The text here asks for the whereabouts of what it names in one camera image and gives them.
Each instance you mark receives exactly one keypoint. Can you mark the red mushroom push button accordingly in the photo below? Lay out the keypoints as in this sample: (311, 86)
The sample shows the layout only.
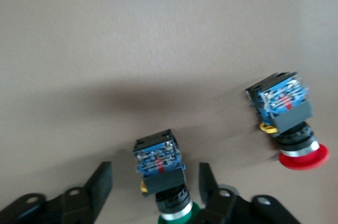
(287, 107)

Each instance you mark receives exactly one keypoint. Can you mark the green push button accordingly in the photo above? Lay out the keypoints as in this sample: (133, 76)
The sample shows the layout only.
(161, 166)

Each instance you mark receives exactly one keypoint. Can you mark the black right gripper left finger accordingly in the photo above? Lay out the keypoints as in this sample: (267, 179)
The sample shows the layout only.
(97, 189)

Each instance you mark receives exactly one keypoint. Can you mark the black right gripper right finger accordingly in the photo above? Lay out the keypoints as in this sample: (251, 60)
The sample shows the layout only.
(211, 197)

